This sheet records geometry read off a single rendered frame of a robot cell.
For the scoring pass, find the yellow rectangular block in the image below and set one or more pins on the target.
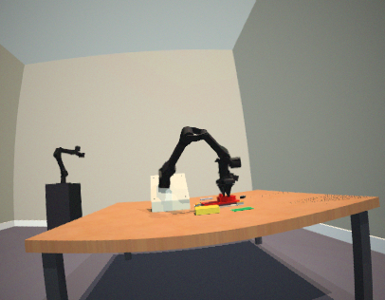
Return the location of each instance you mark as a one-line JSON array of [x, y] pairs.
[[205, 210]]

